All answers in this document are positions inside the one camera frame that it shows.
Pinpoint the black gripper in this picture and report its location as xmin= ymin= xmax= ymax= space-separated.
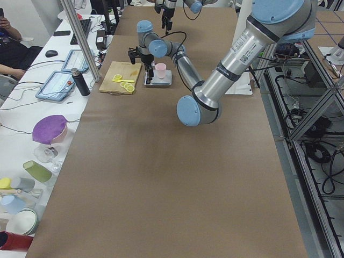
xmin=154 ymin=0 xmax=176 ymax=31
xmin=128 ymin=46 xmax=154 ymax=83

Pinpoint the pink plastic cup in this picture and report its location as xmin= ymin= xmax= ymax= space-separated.
xmin=155 ymin=63 xmax=167 ymax=78

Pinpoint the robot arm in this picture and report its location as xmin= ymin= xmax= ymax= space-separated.
xmin=128 ymin=1 xmax=318 ymax=126
xmin=154 ymin=0 xmax=217 ymax=34

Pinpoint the silver digital kitchen scale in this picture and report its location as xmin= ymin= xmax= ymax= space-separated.
xmin=144 ymin=70 xmax=173 ymax=87

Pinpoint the green plastic cup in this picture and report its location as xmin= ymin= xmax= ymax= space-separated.
xmin=23 ymin=160 xmax=52 ymax=183

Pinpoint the grey plastic cup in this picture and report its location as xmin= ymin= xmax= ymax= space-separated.
xmin=10 ymin=177 xmax=35 ymax=192

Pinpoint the yellow plastic cup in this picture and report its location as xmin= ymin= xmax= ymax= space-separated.
xmin=0 ymin=177 xmax=12 ymax=190

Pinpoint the light blue plastic cup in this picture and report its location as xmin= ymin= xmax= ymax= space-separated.
xmin=1 ymin=195 xmax=26 ymax=214

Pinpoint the red cup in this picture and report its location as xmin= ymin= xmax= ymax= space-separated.
xmin=1 ymin=231 xmax=34 ymax=252

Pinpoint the bamboo cutting board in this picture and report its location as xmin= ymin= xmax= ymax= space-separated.
xmin=99 ymin=61 xmax=142 ymax=95

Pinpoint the yellow plastic knife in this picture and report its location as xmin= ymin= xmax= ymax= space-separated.
xmin=112 ymin=79 xmax=135 ymax=83

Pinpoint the black power adapter box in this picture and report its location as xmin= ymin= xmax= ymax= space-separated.
xmin=96 ymin=30 xmax=107 ymax=50

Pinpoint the black thermos bottle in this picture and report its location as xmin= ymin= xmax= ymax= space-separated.
xmin=70 ymin=68 xmax=90 ymax=96

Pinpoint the far blue teach pendant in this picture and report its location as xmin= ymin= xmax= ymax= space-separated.
xmin=61 ymin=49 xmax=89 ymax=73

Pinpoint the blue teach pendant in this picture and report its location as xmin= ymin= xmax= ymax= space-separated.
xmin=35 ymin=71 xmax=75 ymax=102
xmin=61 ymin=49 xmax=89 ymax=73

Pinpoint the black keyboard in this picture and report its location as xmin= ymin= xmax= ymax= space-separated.
xmin=70 ymin=19 xmax=92 ymax=45

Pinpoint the black smartphone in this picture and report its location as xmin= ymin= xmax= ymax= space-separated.
xmin=53 ymin=30 xmax=71 ymax=37

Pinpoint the near blue teach pendant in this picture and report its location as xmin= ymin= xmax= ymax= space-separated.
xmin=35 ymin=71 xmax=75 ymax=102

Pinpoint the black computer mouse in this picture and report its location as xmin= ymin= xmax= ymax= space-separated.
xmin=45 ymin=50 xmax=58 ymax=58

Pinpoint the purple covered pink bowl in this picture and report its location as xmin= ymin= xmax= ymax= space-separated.
xmin=32 ymin=115 xmax=68 ymax=145

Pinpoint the seated person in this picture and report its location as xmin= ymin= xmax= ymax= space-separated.
xmin=0 ymin=8 xmax=42 ymax=80

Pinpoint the clear wine glass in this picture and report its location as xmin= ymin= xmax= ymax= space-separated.
xmin=33 ymin=145 xmax=63 ymax=173

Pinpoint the white green rimmed bowl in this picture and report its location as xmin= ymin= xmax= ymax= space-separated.
xmin=6 ymin=209 xmax=39 ymax=235

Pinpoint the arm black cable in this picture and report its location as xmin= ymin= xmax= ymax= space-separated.
xmin=182 ymin=0 xmax=205 ymax=21
xmin=160 ymin=31 xmax=189 ymax=59

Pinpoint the aluminium frame post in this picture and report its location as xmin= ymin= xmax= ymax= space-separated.
xmin=60 ymin=0 xmax=101 ymax=82

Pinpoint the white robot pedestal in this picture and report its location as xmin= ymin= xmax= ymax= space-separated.
xmin=225 ymin=0 xmax=253 ymax=95

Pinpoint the aluminium frame rack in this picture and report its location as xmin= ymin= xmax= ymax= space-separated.
xmin=254 ymin=30 xmax=343 ymax=257

